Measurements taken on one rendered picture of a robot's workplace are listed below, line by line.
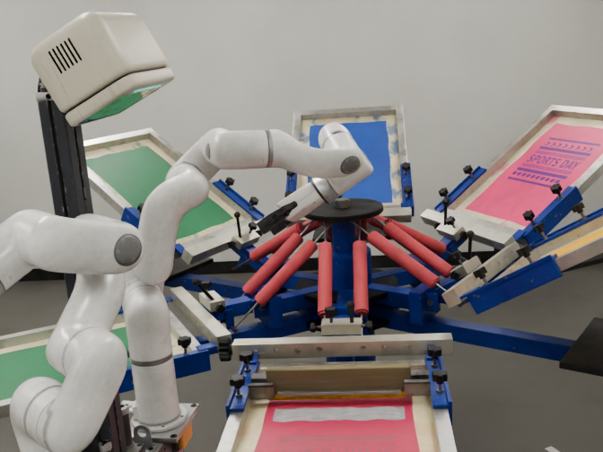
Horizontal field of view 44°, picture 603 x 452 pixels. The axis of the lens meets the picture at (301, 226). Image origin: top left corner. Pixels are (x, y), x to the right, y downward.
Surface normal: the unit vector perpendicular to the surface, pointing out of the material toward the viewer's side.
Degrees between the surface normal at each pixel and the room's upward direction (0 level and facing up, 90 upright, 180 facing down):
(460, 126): 90
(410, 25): 90
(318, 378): 90
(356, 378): 90
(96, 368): 81
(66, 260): 102
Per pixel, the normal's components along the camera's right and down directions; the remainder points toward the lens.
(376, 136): -0.10, -0.68
